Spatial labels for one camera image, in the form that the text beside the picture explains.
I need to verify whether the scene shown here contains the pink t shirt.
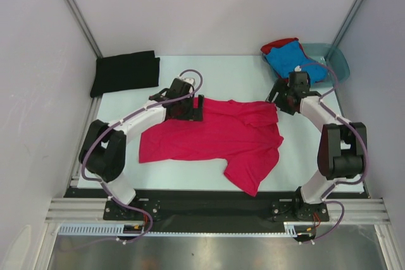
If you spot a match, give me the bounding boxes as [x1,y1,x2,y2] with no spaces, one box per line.
[139,99,284,197]

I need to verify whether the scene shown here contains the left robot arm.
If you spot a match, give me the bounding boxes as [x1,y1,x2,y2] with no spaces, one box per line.
[78,77,204,219]

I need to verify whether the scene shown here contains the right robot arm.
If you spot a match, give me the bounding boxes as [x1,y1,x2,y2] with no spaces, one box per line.
[266,71,368,221]

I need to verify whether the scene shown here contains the blue t shirt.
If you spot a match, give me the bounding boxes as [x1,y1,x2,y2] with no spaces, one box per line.
[265,40,327,84]

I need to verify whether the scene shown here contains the red t shirt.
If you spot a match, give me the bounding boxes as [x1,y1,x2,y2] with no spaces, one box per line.
[260,37,299,55]

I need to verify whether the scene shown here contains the folded black t shirt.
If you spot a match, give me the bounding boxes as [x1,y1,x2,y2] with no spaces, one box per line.
[90,51,160,98]

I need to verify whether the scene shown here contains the teal plastic basin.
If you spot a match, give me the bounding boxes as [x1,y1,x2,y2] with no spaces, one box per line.
[262,42,351,89]

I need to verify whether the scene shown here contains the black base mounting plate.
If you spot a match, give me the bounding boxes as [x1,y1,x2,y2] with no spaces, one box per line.
[63,187,371,235]

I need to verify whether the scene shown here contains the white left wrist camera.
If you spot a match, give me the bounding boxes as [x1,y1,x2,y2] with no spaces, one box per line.
[178,77,196,87]

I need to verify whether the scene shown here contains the right aluminium corner post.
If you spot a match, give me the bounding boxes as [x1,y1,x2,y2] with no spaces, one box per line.
[332,0,365,47]

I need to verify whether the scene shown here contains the aluminium corner post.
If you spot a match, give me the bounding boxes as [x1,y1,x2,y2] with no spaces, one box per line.
[332,0,365,47]
[64,0,103,58]

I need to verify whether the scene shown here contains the aluminium front rail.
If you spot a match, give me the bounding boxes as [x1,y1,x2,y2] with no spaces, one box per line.
[46,198,390,240]

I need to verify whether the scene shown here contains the left aluminium corner post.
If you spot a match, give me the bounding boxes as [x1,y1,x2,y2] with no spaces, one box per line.
[64,0,103,58]

